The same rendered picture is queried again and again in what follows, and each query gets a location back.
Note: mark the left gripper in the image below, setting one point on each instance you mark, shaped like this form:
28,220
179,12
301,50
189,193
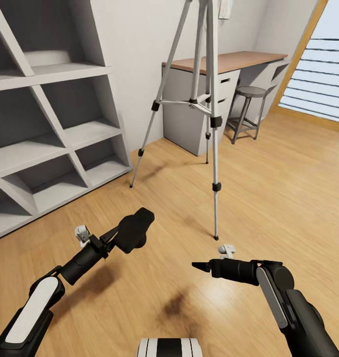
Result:
97,249

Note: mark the digital camera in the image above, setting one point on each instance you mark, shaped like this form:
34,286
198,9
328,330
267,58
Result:
132,233

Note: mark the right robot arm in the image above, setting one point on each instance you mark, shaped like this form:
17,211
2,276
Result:
297,319

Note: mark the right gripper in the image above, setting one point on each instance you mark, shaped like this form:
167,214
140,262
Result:
227,268

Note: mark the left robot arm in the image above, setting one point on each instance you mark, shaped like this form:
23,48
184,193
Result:
24,333

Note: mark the camera tripod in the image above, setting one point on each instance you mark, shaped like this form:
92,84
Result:
207,22

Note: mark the taboret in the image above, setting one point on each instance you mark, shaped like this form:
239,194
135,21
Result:
249,92

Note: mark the desk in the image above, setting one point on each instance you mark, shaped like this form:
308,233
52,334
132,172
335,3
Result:
187,127

